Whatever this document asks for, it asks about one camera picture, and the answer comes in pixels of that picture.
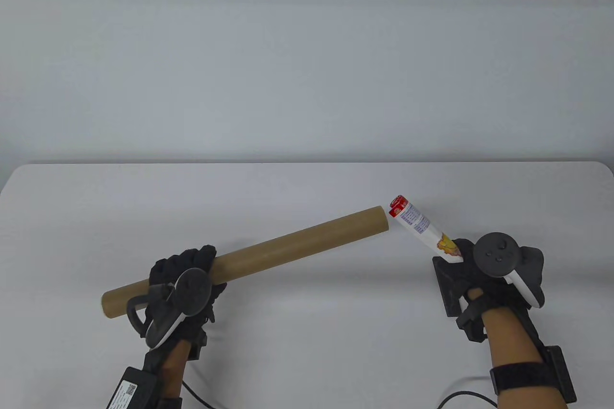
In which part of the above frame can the person's left hand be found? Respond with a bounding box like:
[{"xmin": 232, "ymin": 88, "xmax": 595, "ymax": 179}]
[{"xmin": 145, "ymin": 245, "xmax": 228, "ymax": 348}]

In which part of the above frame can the person's right hand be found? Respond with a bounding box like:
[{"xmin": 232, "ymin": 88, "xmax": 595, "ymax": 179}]
[{"xmin": 445, "ymin": 238, "xmax": 532, "ymax": 317}]

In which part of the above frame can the black bar paperweight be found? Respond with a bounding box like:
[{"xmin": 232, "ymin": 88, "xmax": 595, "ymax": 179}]
[{"xmin": 432, "ymin": 256, "xmax": 462, "ymax": 318}]

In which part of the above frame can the colourful paper map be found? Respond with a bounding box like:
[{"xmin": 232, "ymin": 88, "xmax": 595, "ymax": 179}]
[{"xmin": 388, "ymin": 194, "xmax": 464, "ymax": 266}]

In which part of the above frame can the brown cardboard mailing tube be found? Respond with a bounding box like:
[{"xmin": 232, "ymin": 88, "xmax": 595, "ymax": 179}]
[{"xmin": 100, "ymin": 206, "xmax": 390, "ymax": 320}]

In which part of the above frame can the person's left forearm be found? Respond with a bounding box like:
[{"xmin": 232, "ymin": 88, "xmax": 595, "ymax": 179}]
[{"xmin": 159, "ymin": 338, "xmax": 193, "ymax": 409}]

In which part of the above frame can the person's right forearm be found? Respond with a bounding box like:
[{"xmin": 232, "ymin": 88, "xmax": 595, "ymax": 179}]
[{"xmin": 481, "ymin": 306, "xmax": 567, "ymax": 409}]

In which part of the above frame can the black white right hand controller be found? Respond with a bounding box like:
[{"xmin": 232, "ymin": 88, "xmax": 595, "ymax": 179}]
[{"xmin": 472, "ymin": 232, "xmax": 546, "ymax": 310}]

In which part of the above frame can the black right wrist box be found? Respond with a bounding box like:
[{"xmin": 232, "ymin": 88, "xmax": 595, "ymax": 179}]
[{"xmin": 543, "ymin": 345, "xmax": 577, "ymax": 404}]

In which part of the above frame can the black labelled left wrist box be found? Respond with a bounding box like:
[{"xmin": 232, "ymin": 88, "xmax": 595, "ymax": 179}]
[{"xmin": 106, "ymin": 367, "xmax": 160, "ymax": 409}]

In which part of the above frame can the small black right wrist camera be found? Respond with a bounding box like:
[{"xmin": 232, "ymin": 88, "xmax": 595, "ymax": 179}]
[{"xmin": 455, "ymin": 303, "xmax": 488, "ymax": 344}]

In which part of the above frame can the black cable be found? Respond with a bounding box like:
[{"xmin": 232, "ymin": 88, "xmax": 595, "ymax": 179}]
[
  {"xmin": 438, "ymin": 390, "xmax": 498, "ymax": 409},
  {"xmin": 181, "ymin": 379, "xmax": 213, "ymax": 409}
]

